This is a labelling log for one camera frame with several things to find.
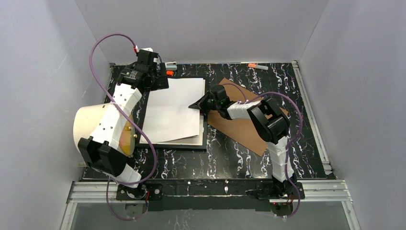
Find black picture frame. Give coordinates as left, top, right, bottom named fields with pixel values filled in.
left=135, top=75, right=209, bottom=152

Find sunflower photo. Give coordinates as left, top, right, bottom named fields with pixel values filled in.
left=140, top=78, right=205, bottom=143

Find brown backing board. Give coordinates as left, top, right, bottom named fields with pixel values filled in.
left=207, top=80, right=286, bottom=156

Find white mat board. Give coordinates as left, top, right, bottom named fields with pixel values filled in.
left=142, top=115, right=204, bottom=146

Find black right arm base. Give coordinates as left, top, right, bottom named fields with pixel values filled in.
left=252, top=180, right=305, bottom=200

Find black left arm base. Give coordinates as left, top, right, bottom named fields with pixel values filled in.
left=116, top=184, right=163, bottom=201

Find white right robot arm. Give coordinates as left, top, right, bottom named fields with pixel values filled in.
left=188, top=85, right=294, bottom=183

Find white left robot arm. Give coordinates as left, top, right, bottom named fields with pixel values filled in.
left=77, top=48, right=169, bottom=188

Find black orange marker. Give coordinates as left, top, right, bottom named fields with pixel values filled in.
left=166, top=70, right=174, bottom=76

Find orange white marker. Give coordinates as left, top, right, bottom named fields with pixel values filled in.
left=248, top=63, right=269, bottom=70

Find white cylinder orange lid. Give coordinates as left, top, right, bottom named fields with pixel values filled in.
left=73, top=103, right=136, bottom=157

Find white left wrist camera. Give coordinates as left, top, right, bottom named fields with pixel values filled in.
left=137, top=47, right=158, bottom=64

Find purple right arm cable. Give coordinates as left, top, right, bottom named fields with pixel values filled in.
left=222, top=82, right=305, bottom=219

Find aluminium rail frame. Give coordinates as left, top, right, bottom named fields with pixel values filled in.
left=61, top=179, right=360, bottom=230

